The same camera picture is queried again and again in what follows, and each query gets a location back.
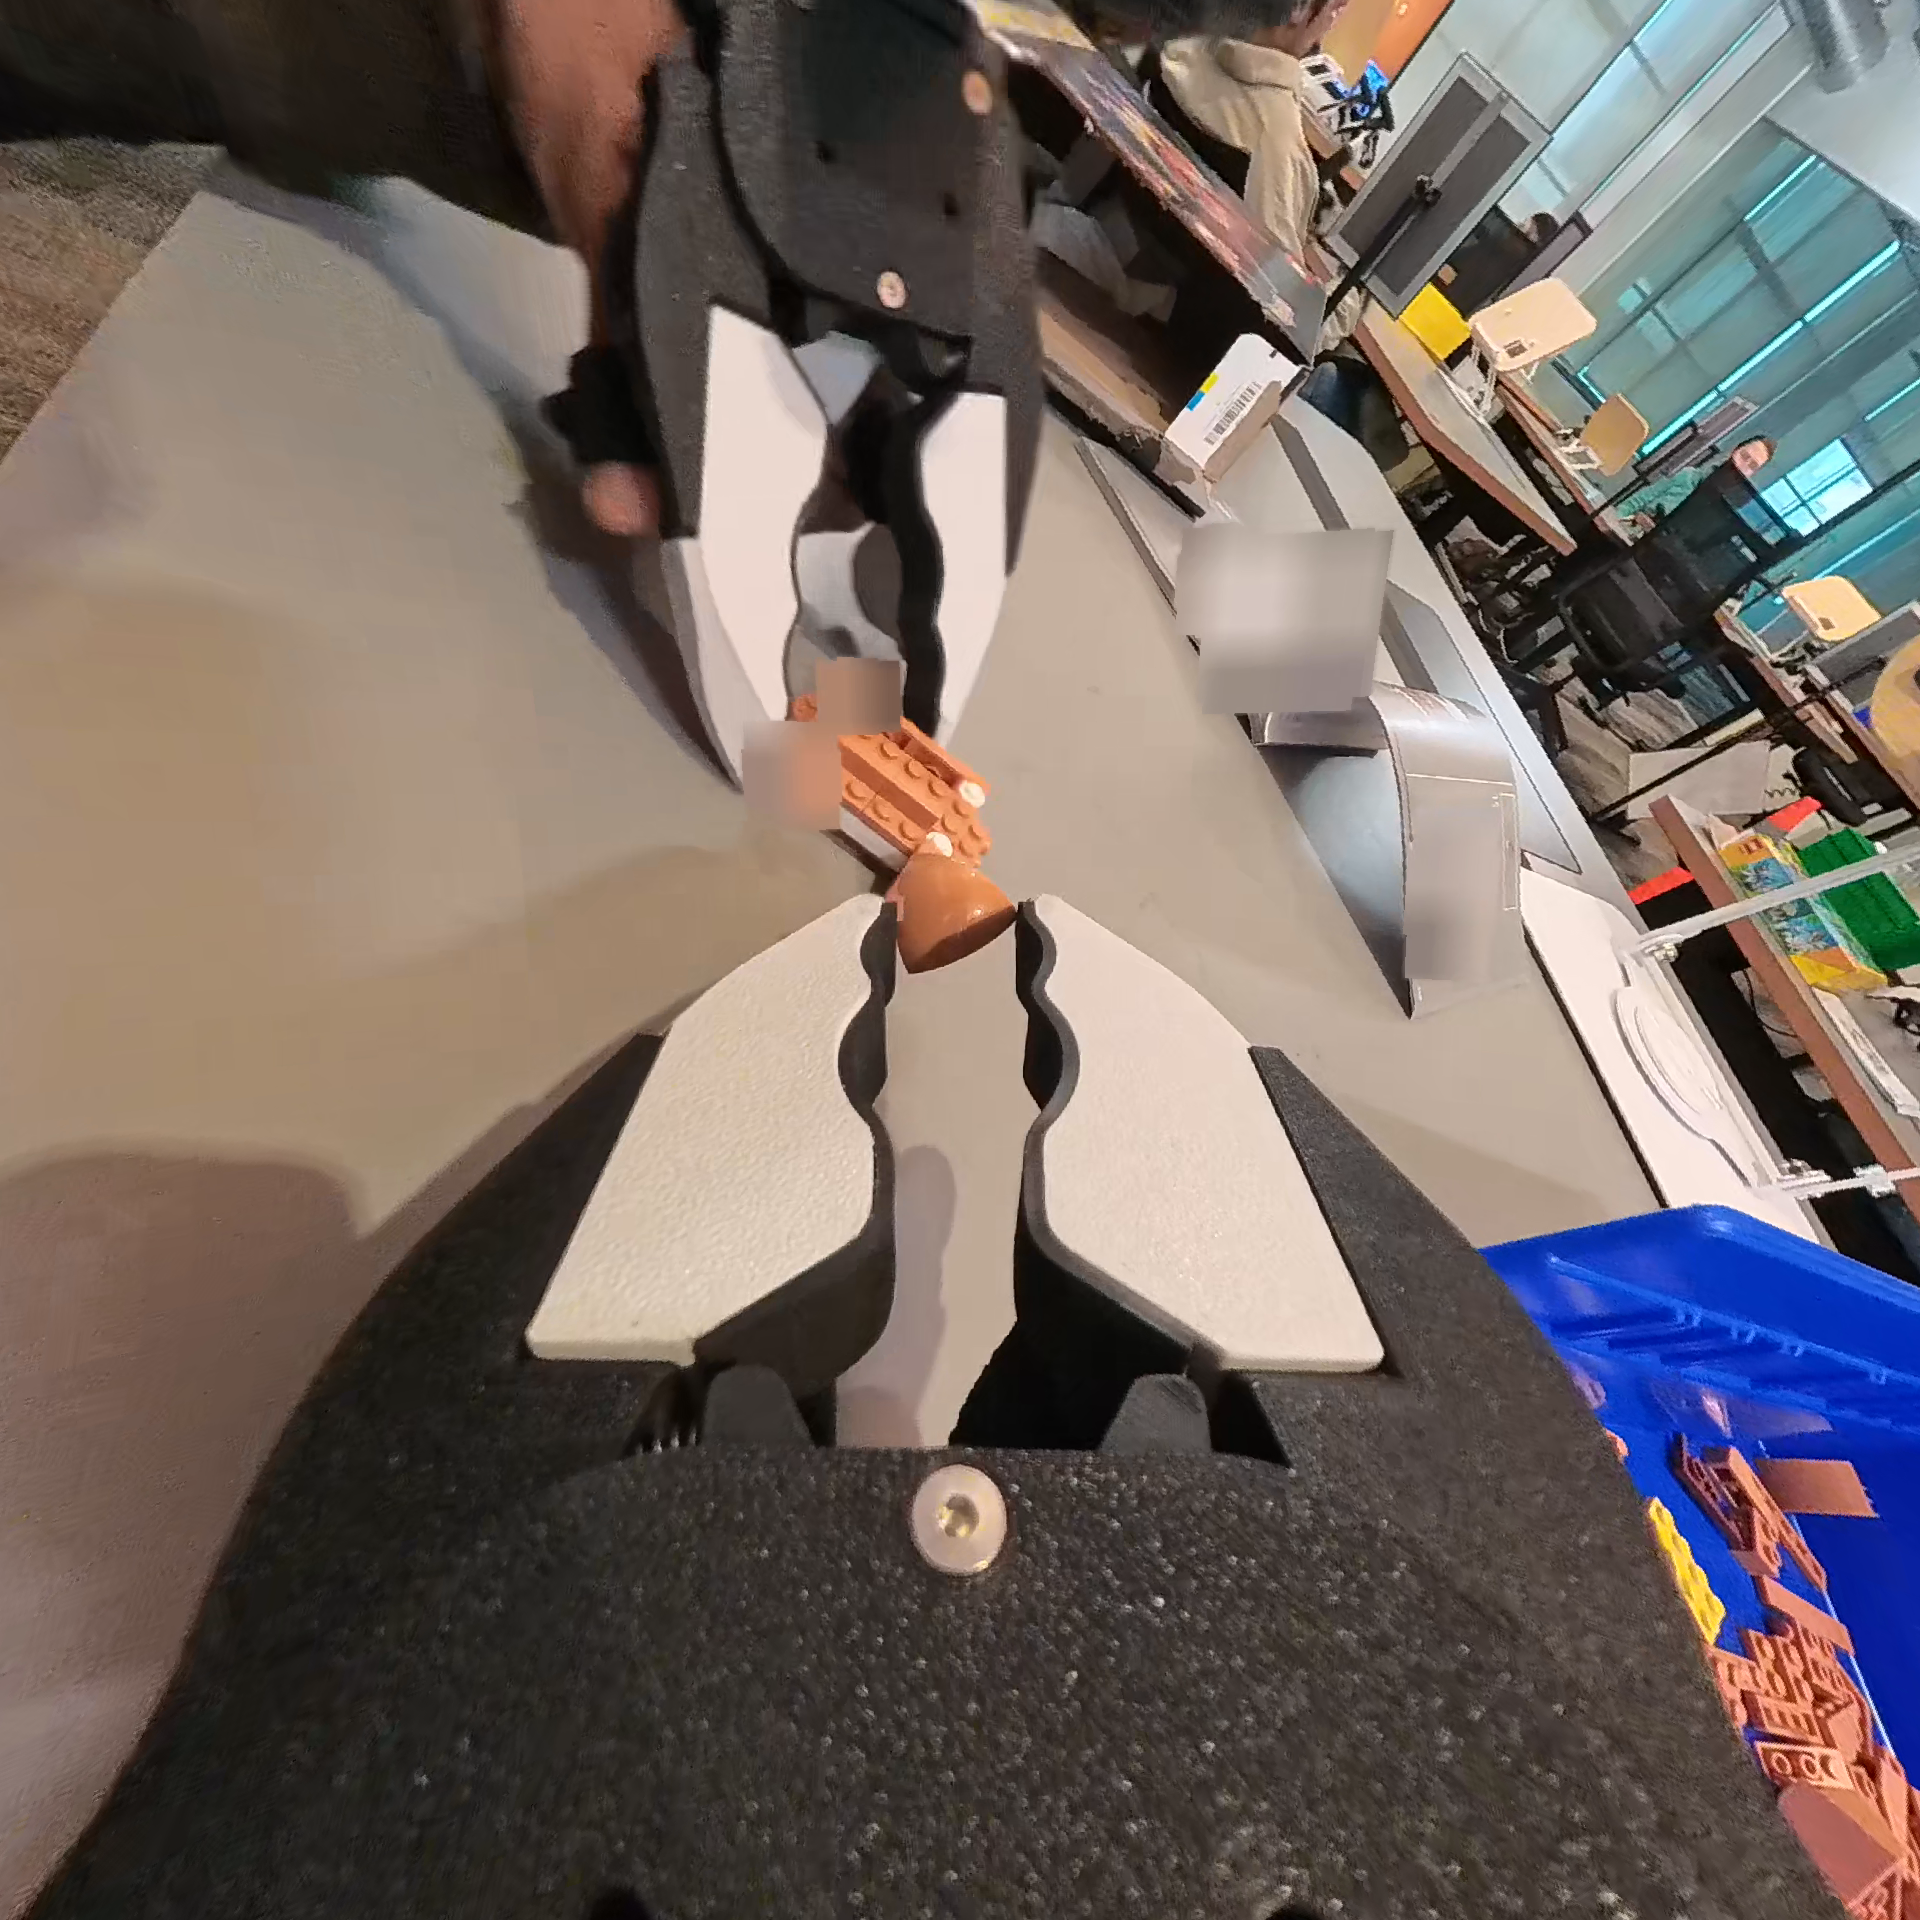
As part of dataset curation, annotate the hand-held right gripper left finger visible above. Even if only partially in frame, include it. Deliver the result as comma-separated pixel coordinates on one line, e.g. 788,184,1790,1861
527,894,903,1405

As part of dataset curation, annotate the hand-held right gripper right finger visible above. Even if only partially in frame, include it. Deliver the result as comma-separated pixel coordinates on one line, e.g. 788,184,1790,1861
1014,894,1384,1379

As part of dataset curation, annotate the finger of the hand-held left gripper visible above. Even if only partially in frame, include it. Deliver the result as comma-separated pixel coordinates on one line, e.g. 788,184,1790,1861
659,303,903,789
893,389,1016,740

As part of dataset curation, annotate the orange-brown lego assembly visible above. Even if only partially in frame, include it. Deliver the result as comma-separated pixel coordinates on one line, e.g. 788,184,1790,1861
794,697,1001,876

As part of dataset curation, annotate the brown rounded lego brick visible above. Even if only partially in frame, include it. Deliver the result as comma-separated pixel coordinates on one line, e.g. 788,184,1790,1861
893,843,1016,975

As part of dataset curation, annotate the blue plastic bin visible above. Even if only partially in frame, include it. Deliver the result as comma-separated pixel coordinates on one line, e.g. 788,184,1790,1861
1476,1199,1920,1920

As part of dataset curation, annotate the pile of lego pieces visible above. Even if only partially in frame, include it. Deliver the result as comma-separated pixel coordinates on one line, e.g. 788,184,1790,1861
1596,1423,1920,1920

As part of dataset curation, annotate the person's left hand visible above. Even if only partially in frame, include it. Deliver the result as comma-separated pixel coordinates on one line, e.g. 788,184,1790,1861
497,0,693,540

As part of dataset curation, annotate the small white barcode box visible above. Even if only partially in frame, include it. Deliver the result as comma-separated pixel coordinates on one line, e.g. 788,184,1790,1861
1163,333,1310,486

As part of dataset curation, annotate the dark printed cardboard box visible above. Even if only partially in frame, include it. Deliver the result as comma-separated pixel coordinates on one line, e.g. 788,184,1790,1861
983,0,1340,443

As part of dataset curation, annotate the white flat stand base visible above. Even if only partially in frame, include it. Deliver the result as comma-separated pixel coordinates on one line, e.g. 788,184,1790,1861
1520,861,1827,1249

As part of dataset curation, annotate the grey computer monitor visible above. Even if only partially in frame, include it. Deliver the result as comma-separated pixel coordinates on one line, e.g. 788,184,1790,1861
1327,54,1555,319

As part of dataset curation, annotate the wooden background table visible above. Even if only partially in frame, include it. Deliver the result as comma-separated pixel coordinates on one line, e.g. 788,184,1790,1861
1650,795,1920,1217

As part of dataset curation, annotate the stack of colourful baseplates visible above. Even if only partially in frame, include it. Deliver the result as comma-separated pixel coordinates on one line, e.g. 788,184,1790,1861
1718,824,1920,996

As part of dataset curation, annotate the black office chair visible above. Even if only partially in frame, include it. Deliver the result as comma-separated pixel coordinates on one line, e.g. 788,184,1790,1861
1562,480,1763,710

